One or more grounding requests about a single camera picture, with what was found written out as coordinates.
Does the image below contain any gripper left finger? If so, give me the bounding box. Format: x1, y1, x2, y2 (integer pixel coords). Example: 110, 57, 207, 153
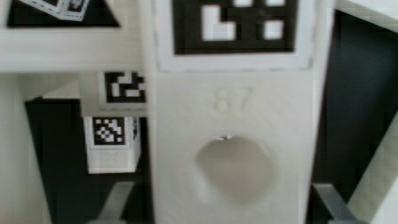
87, 182, 135, 224

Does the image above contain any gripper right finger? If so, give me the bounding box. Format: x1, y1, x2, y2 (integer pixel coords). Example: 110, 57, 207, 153
312, 183, 364, 224

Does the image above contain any white chair back frame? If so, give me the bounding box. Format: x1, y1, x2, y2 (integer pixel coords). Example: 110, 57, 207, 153
0, 0, 398, 224

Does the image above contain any white chair leg with tag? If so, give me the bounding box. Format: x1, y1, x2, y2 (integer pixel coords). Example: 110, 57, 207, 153
83, 117, 142, 174

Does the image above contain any white tagged cube right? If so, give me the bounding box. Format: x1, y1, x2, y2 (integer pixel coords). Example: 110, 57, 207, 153
19, 0, 90, 21

